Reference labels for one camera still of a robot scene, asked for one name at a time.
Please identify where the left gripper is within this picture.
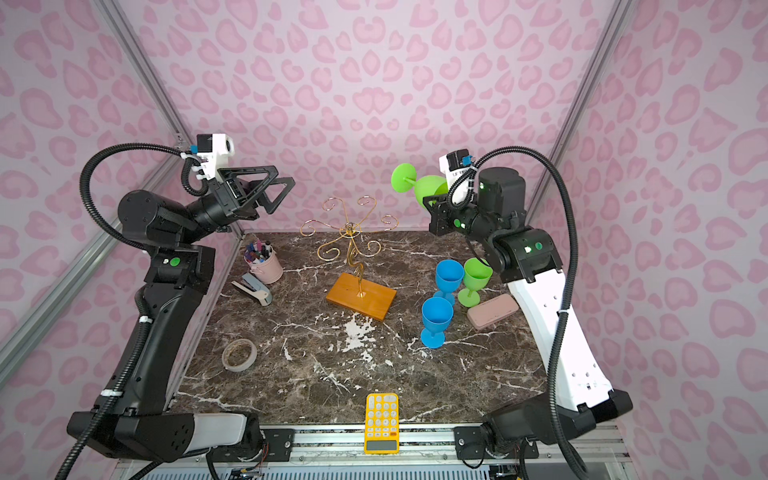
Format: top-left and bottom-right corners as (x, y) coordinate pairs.
(182, 175), (294, 253)

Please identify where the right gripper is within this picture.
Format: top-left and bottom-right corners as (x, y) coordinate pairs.
(421, 190), (500, 246)

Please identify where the blue wine glass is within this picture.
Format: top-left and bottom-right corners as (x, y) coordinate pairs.
(421, 297), (454, 349)
(434, 259), (464, 305)

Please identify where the green wine glass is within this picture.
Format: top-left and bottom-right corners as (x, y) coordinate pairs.
(457, 258), (493, 308)
(391, 163), (449, 211)

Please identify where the gold wire glass rack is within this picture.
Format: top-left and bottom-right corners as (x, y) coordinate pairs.
(300, 195), (399, 279)

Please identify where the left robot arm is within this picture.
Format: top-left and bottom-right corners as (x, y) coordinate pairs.
(63, 166), (295, 468)

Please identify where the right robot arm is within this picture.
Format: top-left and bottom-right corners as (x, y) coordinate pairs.
(423, 167), (633, 464)

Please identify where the orange wooden rack base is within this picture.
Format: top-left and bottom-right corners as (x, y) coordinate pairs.
(326, 273), (396, 321)

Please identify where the pink metal pen bucket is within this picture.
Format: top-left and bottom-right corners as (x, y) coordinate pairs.
(244, 240), (283, 285)

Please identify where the cream and blue stapler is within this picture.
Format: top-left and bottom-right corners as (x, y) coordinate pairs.
(231, 273), (273, 306)

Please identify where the pink case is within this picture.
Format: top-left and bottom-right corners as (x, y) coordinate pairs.
(467, 294), (520, 331)

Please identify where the tape roll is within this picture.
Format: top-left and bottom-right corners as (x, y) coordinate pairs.
(221, 339), (257, 373)

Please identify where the yellow calculator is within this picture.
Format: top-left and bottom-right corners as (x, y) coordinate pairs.
(364, 392), (400, 455)

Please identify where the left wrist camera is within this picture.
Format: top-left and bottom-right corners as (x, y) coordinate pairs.
(181, 133), (235, 180)

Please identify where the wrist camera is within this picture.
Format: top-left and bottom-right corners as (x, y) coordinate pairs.
(439, 149), (474, 203)
(181, 133), (235, 180)

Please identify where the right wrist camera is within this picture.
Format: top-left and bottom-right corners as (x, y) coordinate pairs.
(439, 149), (474, 203)

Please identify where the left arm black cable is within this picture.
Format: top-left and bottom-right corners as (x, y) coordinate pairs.
(79, 142), (208, 250)

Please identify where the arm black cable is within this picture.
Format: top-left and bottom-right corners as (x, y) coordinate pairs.
(446, 145), (592, 480)
(79, 142), (208, 250)

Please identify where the aluminium front rail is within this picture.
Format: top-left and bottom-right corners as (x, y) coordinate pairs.
(110, 422), (637, 480)

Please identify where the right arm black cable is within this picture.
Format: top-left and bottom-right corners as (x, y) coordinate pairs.
(446, 145), (592, 480)

